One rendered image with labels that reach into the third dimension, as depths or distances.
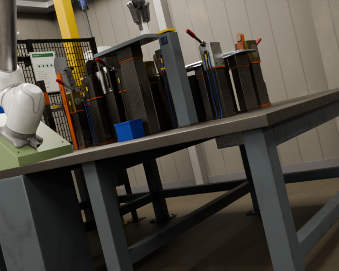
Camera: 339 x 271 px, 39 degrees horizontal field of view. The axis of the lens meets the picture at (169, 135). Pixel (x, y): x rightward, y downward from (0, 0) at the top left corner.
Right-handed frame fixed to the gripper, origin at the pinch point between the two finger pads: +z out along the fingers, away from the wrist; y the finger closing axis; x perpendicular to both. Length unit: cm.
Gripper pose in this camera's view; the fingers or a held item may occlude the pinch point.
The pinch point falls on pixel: (144, 30)
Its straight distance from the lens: 237.6
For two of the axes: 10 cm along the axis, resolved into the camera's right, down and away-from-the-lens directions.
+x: -6.6, 1.3, 7.4
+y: 7.1, -1.9, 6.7
